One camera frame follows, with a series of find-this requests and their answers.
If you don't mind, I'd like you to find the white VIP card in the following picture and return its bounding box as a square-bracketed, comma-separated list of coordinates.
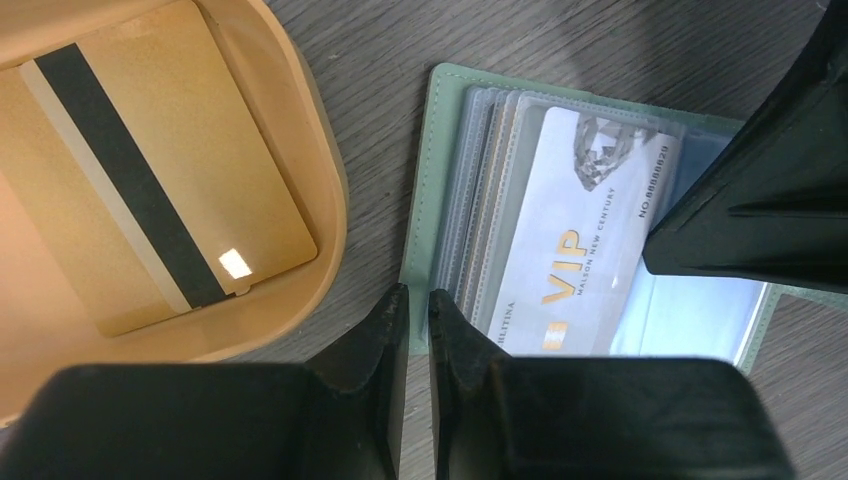
[489, 107, 682, 356]

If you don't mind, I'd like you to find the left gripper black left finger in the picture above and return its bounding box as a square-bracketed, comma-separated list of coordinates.
[1, 284, 409, 479]

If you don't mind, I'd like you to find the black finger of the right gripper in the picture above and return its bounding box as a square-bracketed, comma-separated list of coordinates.
[643, 1, 847, 293]

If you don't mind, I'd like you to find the yellow oval tray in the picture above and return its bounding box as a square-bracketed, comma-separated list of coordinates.
[1, 1, 348, 423]

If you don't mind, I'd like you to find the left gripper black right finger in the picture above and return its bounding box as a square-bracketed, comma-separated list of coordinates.
[428, 290, 795, 479]

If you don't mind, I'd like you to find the light green card holder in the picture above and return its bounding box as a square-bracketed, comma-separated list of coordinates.
[400, 63, 847, 373]

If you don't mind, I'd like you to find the gold card with stripe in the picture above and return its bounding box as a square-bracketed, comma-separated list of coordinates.
[1, 1, 317, 343]

